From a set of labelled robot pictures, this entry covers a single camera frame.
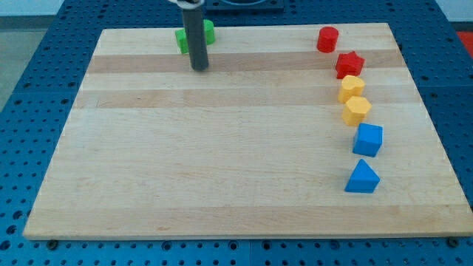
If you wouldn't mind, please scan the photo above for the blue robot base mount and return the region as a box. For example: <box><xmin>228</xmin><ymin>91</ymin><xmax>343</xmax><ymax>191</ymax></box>
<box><xmin>205</xmin><ymin>0</ymin><xmax>285</xmax><ymax>12</ymax></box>

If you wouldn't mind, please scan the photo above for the yellow heart block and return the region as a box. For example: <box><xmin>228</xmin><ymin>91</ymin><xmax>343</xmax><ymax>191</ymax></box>
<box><xmin>338</xmin><ymin>75</ymin><xmax>366</xmax><ymax>103</ymax></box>

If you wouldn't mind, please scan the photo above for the blue triangle block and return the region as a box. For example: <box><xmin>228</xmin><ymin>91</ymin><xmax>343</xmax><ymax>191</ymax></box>
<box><xmin>344</xmin><ymin>159</ymin><xmax>381</xmax><ymax>194</ymax></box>

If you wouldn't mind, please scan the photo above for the red star block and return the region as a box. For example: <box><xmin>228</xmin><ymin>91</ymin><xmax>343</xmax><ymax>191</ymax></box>
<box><xmin>336</xmin><ymin>51</ymin><xmax>365</xmax><ymax>79</ymax></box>

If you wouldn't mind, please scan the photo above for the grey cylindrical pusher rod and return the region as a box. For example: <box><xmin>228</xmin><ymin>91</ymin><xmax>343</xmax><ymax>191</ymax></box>
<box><xmin>169</xmin><ymin>0</ymin><xmax>209</xmax><ymax>72</ymax></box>

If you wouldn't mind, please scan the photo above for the green circle block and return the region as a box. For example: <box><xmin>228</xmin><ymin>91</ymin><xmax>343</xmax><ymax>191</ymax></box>
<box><xmin>203</xmin><ymin>19</ymin><xmax>216</xmax><ymax>45</ymax></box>

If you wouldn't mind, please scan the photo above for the light wooden board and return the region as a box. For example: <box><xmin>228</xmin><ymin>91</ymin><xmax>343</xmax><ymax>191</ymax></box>
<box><xmin>24</xmin><ymin>23</ymin><xmax>472</xmax><ymax>240</ymax></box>

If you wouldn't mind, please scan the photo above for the green block behind rod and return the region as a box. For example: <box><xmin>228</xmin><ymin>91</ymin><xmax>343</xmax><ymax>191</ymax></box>
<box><xmin>174</xmin><ymin>28</ymin><xmax>188</xmax><ymax>54</ymax></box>

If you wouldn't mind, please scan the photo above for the blue cube block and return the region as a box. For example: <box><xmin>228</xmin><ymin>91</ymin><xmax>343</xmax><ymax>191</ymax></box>
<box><xmin>352</xmin><ymin>123</ymin><xmax>384</xmax><ymax>157</ymax></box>

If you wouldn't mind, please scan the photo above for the red cylinder block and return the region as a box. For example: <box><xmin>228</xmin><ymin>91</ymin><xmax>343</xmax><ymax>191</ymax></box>
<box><xmin>316</xmin><ymin>27</ymin><xmax>339</xmax><ymax>53</ymax></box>

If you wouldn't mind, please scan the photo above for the yellow hexagon block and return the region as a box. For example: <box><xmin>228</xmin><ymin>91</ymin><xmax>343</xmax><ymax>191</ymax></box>
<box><xmin>341</xmin><ymin>96</ymin><xmax>372</xmax><ymax>126</ymax></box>

